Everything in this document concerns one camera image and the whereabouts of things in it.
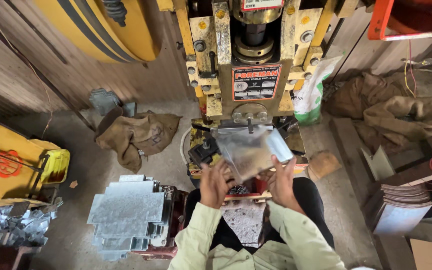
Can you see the brown wooden block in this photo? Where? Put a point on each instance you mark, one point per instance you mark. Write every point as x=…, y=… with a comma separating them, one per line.
x=323, y=165

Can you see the red metal stand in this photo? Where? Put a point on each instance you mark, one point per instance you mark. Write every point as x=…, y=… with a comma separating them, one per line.
x=174, y=217

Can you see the stack of bent metal plates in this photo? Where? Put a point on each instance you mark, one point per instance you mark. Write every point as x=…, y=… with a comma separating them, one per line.
x=403, y=208

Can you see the stack of flat galvanized blanks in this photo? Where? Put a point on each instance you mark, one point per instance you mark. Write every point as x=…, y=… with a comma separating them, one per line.
x=128, y=213

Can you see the yellow machine with red emblem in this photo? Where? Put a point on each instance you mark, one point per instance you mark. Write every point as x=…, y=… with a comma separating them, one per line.
x=9, y=161

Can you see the person's right hand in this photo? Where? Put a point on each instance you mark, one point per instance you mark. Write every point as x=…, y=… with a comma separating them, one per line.
x=285, y=189

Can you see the galvanized metal sheet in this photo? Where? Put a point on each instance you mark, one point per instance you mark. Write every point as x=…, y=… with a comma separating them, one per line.
x=248, y=153

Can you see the heap of metal scrap offcuts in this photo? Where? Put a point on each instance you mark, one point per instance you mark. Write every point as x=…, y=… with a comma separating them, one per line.
x=13, y=228

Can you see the person's legs in black trousers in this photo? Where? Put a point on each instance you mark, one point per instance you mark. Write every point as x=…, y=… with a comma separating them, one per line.
x=309, y=202

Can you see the grey metal angle bracket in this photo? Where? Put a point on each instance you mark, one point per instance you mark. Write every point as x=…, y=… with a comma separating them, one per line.
x=379, y=165

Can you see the grey metal cutouts against wall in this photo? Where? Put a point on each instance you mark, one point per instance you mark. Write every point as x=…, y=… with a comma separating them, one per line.
x=105, y=100

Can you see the white and green plastic bag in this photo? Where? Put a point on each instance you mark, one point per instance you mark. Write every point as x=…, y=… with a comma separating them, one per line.
x=309, y=99

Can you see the yellow power press machine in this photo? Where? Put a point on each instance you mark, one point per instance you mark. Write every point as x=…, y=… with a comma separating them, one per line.
x=255, y=86

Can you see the black clamp block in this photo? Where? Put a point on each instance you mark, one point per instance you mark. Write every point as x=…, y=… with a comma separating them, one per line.
x=203, y=153

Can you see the yellow flywheel guard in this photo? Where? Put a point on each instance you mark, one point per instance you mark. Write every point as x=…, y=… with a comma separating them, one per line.
x=99, y=30

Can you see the person's left hand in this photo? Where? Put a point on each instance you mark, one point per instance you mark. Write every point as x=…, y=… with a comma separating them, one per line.
x=214, y=187

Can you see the brown burlap sack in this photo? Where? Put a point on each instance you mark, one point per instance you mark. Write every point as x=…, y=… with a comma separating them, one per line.
x=137, y=137
x=384, y=108

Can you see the orange metal frame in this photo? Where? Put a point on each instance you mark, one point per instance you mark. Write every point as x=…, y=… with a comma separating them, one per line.
x=379, y=18

